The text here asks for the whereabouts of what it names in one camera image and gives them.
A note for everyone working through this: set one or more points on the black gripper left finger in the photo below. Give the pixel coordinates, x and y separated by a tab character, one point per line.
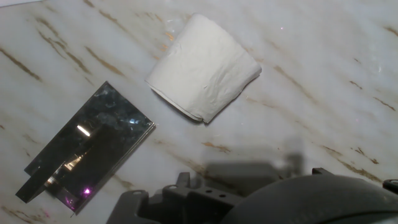
186	205

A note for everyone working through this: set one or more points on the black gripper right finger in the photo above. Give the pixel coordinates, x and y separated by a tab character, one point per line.
390	186

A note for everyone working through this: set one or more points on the small blue circuit board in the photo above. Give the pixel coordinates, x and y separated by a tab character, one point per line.
118	115

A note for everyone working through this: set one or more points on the marble pattern board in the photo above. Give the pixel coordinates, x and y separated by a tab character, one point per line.
311	77

